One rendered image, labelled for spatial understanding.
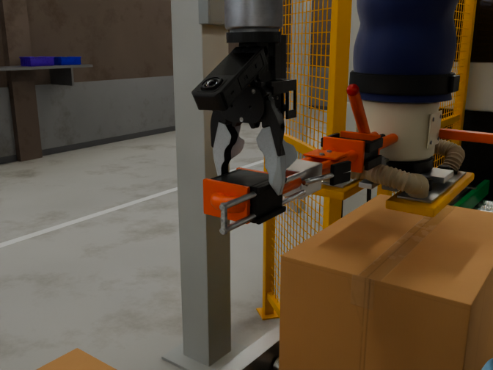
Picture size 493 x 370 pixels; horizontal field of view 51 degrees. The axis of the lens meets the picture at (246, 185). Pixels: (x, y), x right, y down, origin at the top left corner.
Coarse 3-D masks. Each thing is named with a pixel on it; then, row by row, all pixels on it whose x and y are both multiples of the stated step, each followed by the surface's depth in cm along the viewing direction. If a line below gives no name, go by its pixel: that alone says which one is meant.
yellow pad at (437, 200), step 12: (444, 168) 121; (432, 180) 110; (456, 180) 119; (468, 180) 123; (432, 192) 110; (444, 192) 111; (456, 192) 114; (396, 204) 105; (408, 204) 104; (420, 204) 103; (432, 204) 104; (444, 204) 107; (432, 216) 102
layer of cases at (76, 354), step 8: (72, 352) 150; (80, 352) 150; (56, 360) 146; (64, 360) 146; (72, 360) 146; (80, 360) 146; (88, 360) 146; (96, 360) 146; (40, 368) 143; (48, 368) 143; (56, 368) 143; (64, 368) 143; (72, 368) 143; (80, 368) 143; (88, 368) 143; (96, 368) 143; (104, 368) 143; (112, 368) 143
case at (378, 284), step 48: (336, 240) 124; (384, 240) 124; (432, 240) 124; (480, 240) 124; (288, 288) 116; (336, 288) 109; (384, 288) 103; (432, 288) 100; (480, 288) 100; (288, 336) 119; (336, 336) 112; (384, 336) 105; (432, 336) 99; (480, 336) 109
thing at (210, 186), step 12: (240, 168) 76; (204, 180) 70; (216, 180) 70; (228, 180) 70; (240, 180) 70; (252, 180) 70; (264, 180) 70; (204, 192) 71; (228, 192) 68; (240, 192) 67; (204, 204) 71; (216, 216) 70; (228, 216) 69; (240, 216) 68
